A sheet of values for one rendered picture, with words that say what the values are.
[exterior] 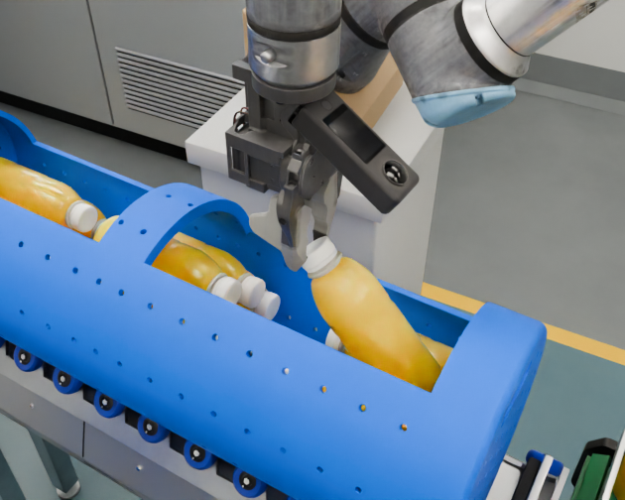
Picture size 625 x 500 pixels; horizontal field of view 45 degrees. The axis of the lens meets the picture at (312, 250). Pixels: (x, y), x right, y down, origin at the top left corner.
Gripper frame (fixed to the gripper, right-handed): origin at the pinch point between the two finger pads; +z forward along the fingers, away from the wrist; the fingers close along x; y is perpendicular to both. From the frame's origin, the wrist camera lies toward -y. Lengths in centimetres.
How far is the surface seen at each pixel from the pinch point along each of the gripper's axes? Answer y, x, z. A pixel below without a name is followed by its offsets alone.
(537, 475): -27.7, -1.6, 21.3
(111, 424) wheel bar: 23.9, 11.8, 34.8
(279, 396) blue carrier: -3.1, 11.4, 8.9
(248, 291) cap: 11.2, -3.8, 15.8
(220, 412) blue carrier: 2.6, 13.7, 13.2
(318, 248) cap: -1.2, 0.8, -1.4
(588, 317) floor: -25, -135, 128
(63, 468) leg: 73, -5, 116
